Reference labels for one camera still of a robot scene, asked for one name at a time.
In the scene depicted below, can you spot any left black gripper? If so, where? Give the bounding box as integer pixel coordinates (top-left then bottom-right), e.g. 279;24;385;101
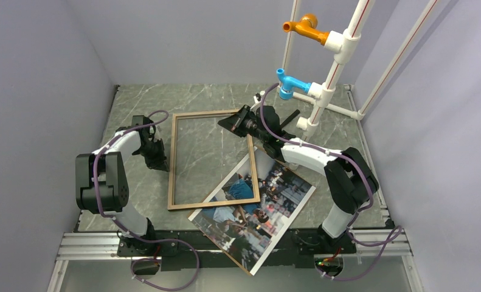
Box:
136;138;170;172

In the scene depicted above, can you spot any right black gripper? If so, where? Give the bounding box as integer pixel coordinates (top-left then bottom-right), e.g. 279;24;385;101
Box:
218;105;268;143

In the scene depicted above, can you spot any wooden picture frame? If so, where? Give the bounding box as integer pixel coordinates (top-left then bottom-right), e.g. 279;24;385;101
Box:
167;109;256;211

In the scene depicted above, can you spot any printed photo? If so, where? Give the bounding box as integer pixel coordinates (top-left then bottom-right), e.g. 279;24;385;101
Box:
188;148;316;276

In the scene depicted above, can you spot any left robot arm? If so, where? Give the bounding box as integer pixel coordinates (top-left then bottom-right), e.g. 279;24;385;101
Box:
75;115;169;256

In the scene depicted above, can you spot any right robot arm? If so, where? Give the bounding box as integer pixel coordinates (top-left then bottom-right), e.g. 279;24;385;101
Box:
218;105;379;252

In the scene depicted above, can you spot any blue plastic faucet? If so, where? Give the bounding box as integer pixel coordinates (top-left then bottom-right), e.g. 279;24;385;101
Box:
276;68;311;100

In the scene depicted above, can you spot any orange plastic faucet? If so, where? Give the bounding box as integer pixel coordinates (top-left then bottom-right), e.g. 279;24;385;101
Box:
282;13;330;46

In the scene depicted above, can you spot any white pvc pipe stand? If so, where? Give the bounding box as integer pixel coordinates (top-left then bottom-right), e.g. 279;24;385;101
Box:
293;1;437;141

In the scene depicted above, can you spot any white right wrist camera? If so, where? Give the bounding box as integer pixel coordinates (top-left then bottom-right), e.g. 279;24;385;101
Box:
253;91;265;107

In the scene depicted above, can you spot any black handled hammer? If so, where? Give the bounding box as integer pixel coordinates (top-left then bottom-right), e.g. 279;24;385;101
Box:
280;109;300;128

